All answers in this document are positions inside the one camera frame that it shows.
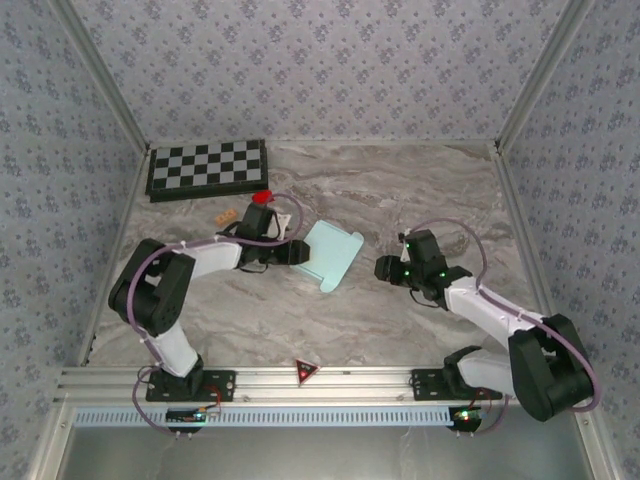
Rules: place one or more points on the grey metal panel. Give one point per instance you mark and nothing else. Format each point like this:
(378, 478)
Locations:
(320, 455)

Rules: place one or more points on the light blue paper box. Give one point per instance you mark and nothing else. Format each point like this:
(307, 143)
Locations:
(330, 250)

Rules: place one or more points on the aluminium frame post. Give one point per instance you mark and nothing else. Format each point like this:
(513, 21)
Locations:
(103, 75)
(542, 75)

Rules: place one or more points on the small orange block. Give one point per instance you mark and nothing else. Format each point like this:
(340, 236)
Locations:
(225, 216)

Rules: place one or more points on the long aluminium cross rail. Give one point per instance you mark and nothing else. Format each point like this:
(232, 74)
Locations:
(350, 386)

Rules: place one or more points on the black and grey checkerboard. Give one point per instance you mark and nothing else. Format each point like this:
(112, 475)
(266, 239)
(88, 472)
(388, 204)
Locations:
(205, 167)

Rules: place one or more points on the red triangle sign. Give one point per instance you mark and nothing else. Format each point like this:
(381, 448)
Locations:
(306, 371)

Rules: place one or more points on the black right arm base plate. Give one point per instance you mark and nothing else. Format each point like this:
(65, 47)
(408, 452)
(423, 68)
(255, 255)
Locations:
(425, 385)

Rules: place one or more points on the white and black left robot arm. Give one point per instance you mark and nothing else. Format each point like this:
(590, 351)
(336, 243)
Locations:
(172, 350)

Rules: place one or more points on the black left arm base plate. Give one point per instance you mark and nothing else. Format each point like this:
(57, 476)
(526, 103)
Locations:
(222, 385)

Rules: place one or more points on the small red block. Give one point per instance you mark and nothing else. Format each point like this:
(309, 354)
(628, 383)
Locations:
(261, 197)

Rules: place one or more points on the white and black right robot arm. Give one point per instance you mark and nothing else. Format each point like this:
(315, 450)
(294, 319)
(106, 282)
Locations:
(480, 305)

